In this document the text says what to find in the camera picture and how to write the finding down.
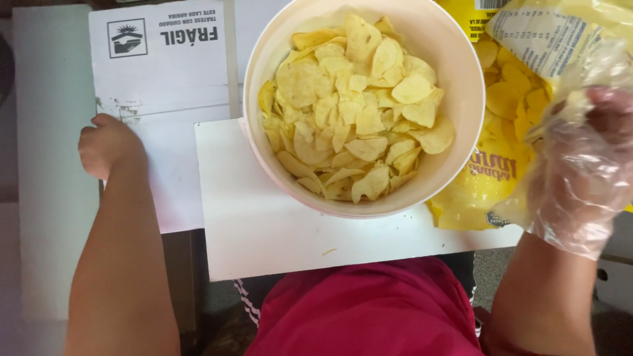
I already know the person's left hand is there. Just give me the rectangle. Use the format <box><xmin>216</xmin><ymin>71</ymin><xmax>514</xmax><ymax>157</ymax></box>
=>
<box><xmin>78</xmin><ymin>114</ymin><xmax>147</xmax><ymax>182</ymax></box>

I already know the person's right hand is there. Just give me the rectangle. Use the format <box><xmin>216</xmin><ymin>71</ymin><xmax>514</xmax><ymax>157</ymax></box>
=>
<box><xmin>524</xmin><ymin>85</ymin><xmax>633</xmax><ymax>261</ymax></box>

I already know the yellow potato chip bag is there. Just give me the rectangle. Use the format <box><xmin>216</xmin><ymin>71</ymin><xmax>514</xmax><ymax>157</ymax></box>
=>
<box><xmin>428</xmin><ymin>0</ymin><xmax>633</xmax><ymax>231</ymax></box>

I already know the white foam panel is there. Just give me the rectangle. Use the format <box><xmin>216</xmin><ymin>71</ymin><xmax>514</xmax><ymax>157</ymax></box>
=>
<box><xmin>12</xmin><ymin>5</ymin><xmax>101</xmax><ymax>322</ymax></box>

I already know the white cardboard box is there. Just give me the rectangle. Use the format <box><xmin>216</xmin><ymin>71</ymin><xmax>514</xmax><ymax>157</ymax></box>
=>
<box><xmin>88</xmin><ymin>0</ymin><xmax>292</xmax><ymax>234</ymax></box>

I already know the white flat board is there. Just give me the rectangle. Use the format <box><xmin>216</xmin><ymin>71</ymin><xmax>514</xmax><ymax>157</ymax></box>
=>
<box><xmin>194</xmin><ymin>119</ymin><xmax>525</xmax><ymax>282</ymax></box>

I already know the heap of potato chips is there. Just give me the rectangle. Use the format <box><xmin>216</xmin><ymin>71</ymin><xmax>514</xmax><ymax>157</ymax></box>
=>
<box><xmin>257</xmin><ymin>14</ymin><xmax>456</xmax><ymax>204</ymax></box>

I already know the person's red shirt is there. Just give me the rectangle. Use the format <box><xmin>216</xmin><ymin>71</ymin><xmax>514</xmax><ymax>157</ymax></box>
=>
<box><xmin>245</xmin><ymin>256</ymin><xmax>488</xmax><ymax>356</ymax></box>

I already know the white plastic bucket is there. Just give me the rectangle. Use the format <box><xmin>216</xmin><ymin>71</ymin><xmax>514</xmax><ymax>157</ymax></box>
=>
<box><xmin>242</xmin><ymin>0</ymin><xmax>486</xmax><ymax>219</ymax></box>

